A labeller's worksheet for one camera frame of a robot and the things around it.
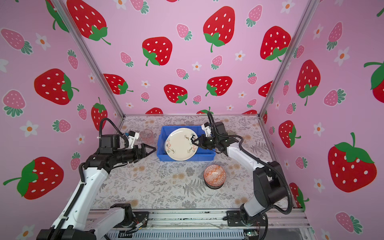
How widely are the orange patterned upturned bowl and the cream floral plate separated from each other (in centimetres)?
13

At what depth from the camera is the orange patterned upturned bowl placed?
2.60ft

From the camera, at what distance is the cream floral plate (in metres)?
0.81
